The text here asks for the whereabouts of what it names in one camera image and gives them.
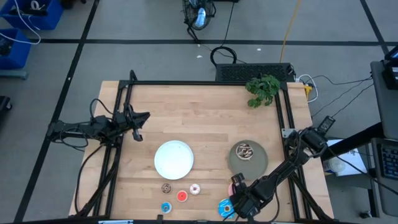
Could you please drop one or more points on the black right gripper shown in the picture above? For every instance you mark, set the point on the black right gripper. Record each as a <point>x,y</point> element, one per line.
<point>247,202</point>

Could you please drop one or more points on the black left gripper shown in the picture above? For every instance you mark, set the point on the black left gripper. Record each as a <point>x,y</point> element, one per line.
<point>127,121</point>

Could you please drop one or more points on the large blue glazed donut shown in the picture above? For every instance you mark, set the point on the large blue glazed donut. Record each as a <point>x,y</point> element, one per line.
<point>224,208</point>

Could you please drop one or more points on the small white sprinkled donut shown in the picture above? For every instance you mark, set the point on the small white sprinkled donut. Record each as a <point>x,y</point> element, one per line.
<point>195,189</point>

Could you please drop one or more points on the large chocolate glazed donut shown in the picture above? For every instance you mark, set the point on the large chocolate glazed donut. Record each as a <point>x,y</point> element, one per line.
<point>244,152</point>

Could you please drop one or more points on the small red glazed donut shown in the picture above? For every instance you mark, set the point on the small red glazed donut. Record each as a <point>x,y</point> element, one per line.
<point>182,196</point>

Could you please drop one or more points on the small blue glazed donut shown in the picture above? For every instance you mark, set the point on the small blue glazed donut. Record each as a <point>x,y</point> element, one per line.
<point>166,208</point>

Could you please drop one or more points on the small chocolate glazed donut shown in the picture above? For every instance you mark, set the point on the small chocolate glazed donut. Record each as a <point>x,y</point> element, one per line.
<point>166,188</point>

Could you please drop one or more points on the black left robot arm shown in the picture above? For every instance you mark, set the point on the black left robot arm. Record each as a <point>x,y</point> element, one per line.
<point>99,127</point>

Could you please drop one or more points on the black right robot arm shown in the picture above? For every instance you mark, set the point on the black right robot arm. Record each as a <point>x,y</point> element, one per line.
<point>286,165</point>

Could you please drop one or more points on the grey round plate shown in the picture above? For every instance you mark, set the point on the grey round plate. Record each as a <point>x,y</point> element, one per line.
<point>258,168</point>

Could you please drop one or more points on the white round plate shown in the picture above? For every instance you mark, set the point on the white round plate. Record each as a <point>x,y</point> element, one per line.
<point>174,160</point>

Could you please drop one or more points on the silver mounting plate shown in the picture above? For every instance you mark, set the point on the silver mounting plate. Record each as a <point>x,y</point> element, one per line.
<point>286,133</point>

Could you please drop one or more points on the white round cup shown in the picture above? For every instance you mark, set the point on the white round cup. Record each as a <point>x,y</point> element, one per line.
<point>335,165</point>

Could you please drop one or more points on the green potted plant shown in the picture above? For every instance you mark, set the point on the green potted plant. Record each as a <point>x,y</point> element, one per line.
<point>262,90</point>

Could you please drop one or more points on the black power adapter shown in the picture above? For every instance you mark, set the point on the black power adapter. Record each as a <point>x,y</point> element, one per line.
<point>326,124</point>

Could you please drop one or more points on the black floor fan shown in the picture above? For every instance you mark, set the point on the black floor fan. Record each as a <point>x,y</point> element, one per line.
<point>199,14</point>

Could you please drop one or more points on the black perforated computer case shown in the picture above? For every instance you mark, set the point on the black perforated computer case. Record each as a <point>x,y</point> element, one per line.
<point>253,72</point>

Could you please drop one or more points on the white paper sheet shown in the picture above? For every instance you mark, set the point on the white paper sheet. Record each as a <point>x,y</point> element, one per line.
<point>354,158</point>

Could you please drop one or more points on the yellow power plug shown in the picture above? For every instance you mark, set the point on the yellow power plug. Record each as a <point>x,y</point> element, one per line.
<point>308,91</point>

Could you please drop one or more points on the black metal bar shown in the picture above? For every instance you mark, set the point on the black metal bar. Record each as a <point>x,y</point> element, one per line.
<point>357,137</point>

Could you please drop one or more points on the blue plastic bin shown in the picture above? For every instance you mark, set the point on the blue plastic bin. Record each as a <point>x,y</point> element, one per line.
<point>18,49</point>
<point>46,18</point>

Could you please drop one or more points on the black keyboard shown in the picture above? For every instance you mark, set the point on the black keyboard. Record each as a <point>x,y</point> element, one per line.
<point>390,161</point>

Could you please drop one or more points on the grey desk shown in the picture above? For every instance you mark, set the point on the grey desk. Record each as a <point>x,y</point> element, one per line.
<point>387,105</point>

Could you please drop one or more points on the black laptop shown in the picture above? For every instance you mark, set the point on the black laptop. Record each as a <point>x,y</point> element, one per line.
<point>391,71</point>

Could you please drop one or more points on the black metal table frame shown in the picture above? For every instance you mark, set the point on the black metal table frame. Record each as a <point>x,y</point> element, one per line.
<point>202,83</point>

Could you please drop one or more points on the silver bracket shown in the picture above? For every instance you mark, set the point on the silver bracket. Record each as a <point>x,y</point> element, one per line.
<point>115,221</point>

